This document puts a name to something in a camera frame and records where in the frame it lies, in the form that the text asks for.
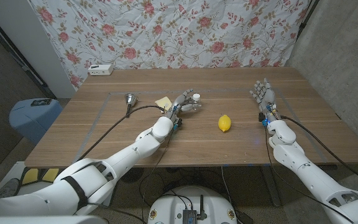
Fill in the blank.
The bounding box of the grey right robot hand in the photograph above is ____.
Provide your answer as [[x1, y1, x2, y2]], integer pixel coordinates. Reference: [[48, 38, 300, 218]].
[[249, 77, 281, 122]]

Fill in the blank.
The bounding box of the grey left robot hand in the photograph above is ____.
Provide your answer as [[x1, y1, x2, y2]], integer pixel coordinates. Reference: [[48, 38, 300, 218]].
[[165, 88, 203, 121]]

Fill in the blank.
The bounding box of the clear medicine bottle white cap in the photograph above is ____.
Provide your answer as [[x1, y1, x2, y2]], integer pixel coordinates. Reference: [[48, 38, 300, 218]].
[[192, 93, 203, 111]]

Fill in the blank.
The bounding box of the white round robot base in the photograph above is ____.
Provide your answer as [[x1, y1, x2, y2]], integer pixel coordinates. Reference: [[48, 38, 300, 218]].
[[147, 185, 238, 224]]

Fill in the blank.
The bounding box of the yellow lemon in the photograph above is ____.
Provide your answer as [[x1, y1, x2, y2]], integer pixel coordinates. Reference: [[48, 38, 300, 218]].
[[218, 114, 232, 133]]

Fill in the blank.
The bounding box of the yellow sponge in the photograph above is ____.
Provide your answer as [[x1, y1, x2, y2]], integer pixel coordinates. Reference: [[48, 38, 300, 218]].
[[154, 96, 173, 112]]

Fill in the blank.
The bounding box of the floral backdrop cloth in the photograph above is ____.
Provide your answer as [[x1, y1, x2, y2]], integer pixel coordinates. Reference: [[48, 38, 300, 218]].
[[29, 0, 310, 90]]

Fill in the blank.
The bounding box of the black round floor fan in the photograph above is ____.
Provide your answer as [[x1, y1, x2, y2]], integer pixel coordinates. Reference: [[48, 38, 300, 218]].
[[121, 167, 145, 184]]

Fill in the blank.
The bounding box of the white power strip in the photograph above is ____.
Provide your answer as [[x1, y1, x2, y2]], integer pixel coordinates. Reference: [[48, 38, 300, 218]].
[[88, 63, 114, 77]]

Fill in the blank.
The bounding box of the black stand pole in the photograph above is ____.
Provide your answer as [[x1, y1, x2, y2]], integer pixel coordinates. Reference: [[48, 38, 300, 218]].
[[0, 11, 57, 100], [296, 0, 320, 40]]

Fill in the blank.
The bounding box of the grey table leg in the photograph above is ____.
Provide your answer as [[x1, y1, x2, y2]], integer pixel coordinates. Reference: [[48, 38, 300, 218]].
[[259, 166, 282, 208]]

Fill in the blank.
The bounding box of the black electronics box with antenna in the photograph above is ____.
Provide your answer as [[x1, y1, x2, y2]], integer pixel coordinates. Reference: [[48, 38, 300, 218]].
[[182, 195, 208, 224]]

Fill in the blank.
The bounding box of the black device on bin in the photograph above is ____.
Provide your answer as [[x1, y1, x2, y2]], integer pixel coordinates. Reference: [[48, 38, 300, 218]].
[[30, 98, 53, 107]]

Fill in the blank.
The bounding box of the blue bin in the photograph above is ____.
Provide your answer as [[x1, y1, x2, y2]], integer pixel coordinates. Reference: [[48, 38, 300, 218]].
[[9, 98, 64, 146]]

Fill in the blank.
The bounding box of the yellow and white floor object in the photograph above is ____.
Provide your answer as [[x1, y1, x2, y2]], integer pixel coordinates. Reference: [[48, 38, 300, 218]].
[[4, 161, 60, 187]]

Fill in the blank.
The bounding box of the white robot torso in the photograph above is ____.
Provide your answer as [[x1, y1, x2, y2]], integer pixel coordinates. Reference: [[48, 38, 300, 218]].
[[0, 214, 109, 224]]

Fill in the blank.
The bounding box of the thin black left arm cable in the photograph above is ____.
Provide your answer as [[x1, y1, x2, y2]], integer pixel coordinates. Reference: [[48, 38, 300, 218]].
[[138, 126, 175, 224]]

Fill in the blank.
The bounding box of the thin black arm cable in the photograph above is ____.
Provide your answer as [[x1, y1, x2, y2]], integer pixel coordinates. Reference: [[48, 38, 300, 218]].
[[264, 124, 357, 222], [138, 126, 175, 224]]

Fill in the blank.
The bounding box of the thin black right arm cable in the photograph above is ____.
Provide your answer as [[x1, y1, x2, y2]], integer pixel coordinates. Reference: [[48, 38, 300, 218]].
[[264, 124, 357, 222]]

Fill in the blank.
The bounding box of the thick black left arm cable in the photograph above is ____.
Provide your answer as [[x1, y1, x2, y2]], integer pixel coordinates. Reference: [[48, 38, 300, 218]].
[[73, 105, 169, 164]]

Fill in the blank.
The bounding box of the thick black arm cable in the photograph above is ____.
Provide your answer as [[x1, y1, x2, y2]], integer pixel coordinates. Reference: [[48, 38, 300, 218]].
[[280, 114, 358, 187], [73, 105, 169, 164]]

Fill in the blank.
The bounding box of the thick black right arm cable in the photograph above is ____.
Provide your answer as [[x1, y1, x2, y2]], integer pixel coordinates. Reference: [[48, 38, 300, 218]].
[[280, 114, 358, 187]]

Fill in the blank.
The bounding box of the looped black floor cable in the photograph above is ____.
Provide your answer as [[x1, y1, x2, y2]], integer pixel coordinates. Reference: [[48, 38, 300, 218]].
[[147, 172, 195, 212]]

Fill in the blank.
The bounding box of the straight black floor cable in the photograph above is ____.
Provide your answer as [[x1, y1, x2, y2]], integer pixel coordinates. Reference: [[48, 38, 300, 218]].
[[221, 166, 241, 218]]

